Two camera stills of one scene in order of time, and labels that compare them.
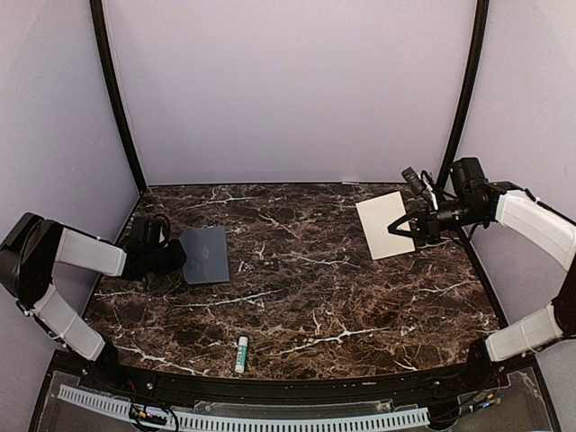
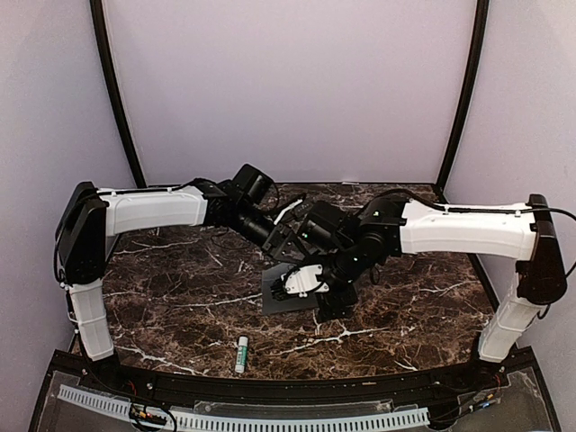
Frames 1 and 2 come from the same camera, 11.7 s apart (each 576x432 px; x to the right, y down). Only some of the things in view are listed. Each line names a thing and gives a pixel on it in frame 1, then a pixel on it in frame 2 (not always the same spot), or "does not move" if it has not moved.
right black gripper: x=423 y=230 to x=331 y=306
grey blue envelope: x=206 y=253 to x=271 y=305
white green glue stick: x=241 y=355 does not move
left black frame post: x=98 y=22 does not move
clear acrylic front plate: x=293 y=409 does not move
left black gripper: x=178 y=258 to x=289 y=236
